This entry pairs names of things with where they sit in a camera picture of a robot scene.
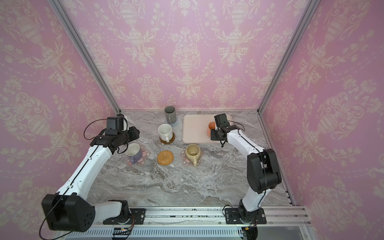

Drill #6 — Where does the blue woven round coaster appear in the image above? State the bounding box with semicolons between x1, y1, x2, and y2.
170;119;179;127

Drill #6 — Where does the woven rattan round coaster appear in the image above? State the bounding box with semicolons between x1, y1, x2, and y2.
157;151;174;166

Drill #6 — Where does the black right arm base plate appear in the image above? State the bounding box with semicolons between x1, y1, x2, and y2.
224;207;267;225

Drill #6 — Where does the left aluminium corner post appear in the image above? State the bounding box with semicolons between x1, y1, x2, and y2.
48;0;122;114

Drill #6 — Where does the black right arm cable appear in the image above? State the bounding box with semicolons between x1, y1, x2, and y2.
227;119;246;132

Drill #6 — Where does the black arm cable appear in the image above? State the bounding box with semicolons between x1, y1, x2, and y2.
227;119;246;132
83;118;108;141

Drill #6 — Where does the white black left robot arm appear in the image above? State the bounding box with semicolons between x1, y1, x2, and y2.
42;127;140;232

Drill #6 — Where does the aluminium front rail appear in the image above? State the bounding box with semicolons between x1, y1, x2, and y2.
59;205;311;228

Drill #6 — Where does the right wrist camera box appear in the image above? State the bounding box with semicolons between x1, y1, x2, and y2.
214;114;230;129

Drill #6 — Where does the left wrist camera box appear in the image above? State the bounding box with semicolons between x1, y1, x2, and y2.
105;113;128;136

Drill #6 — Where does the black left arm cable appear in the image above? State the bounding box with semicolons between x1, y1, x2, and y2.
83;118;108;141

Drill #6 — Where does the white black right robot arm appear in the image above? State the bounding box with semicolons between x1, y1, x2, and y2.
210;125;282;223

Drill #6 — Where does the grey ceramic mug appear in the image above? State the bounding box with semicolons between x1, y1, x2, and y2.
165;106;177;125

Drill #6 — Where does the cream rectangular tray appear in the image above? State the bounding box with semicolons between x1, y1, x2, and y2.
182;114;220;144

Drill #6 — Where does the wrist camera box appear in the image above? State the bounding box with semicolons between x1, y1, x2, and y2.
105;113;128;136
214;114;230;129

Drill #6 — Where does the orange ceramic mug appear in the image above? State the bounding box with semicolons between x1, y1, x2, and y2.
207;122;216;139

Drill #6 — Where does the purple ceramic mug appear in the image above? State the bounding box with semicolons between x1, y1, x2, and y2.
125;143;143;165

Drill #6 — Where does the brown round wooden coaster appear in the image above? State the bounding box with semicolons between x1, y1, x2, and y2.
159;133;176;145

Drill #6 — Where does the right aluminium corner post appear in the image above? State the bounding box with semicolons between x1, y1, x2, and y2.
258;0;321;115

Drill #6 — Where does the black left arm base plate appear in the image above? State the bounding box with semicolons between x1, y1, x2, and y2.
103;208;146;225

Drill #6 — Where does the aluminium corner post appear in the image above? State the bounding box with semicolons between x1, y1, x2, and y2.
48;0;122;114
258;0;321;115

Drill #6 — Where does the white speckled mug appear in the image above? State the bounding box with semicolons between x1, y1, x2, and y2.
158;124;173;142

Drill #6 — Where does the white perforated cable duct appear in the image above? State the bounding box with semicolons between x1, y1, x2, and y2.
65;226;243;240

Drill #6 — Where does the beige glazed round mug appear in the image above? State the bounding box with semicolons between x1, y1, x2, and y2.
185;144;202;167

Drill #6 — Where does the pink flower coaster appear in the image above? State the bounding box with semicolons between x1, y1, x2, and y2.
126;145;151;166
180;151;204;167

